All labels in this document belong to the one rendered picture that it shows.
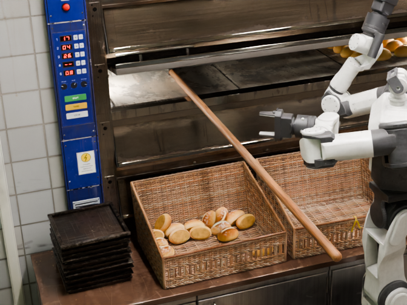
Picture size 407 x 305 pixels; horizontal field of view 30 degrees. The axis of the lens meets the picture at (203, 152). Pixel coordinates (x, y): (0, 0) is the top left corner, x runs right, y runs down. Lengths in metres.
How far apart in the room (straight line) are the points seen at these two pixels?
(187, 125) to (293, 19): 0.66
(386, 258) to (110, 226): 1.10
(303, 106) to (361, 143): 1.13
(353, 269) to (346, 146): 1.03
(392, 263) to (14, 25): 1.72
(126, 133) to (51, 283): 0.72
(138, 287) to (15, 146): 0.78
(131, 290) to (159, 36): 1.05
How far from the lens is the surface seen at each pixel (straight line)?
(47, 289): 3.22
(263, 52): 3.24
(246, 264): 3.22
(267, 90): 3.47
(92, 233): 3.12
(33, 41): 3.12
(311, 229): 2.34
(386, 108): 2.70
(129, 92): 3.49
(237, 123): 3.48
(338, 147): 2.51
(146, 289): 3.15
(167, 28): 3.22
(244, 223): 3.48
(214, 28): 3.27
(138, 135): 3.36
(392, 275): 3.02
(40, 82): 3.18
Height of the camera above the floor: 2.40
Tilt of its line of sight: 25 degrees down
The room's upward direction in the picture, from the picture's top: 2 degrees counter-clockwise
